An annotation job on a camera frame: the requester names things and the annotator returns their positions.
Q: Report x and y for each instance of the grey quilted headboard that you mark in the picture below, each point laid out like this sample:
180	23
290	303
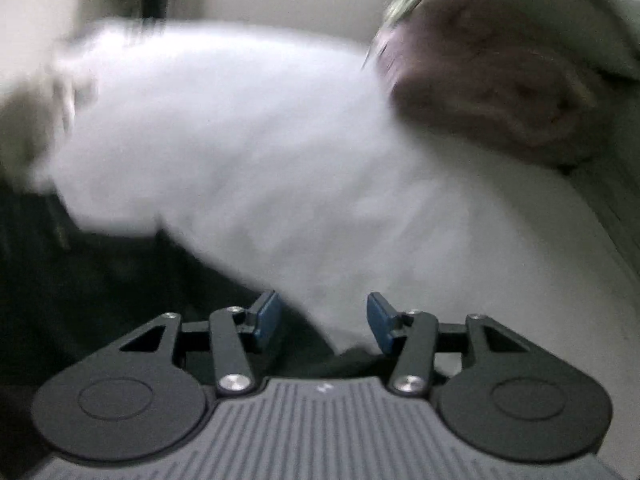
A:
620	170

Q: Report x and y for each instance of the white plush dog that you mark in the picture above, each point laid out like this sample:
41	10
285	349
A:
40	105

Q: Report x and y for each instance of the black garment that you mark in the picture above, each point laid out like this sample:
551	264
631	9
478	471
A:
100	285

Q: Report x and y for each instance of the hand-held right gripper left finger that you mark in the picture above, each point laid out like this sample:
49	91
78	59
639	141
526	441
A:
266	320

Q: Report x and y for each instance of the pinkish grey pillow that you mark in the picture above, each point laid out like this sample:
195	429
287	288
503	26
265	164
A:
575	20

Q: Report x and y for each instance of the bed with grey sheet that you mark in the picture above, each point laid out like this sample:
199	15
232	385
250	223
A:
275	160

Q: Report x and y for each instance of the pink folded quilt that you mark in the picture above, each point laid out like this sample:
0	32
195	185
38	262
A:
490	80

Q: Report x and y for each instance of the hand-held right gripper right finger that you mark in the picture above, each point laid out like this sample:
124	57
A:
379	322

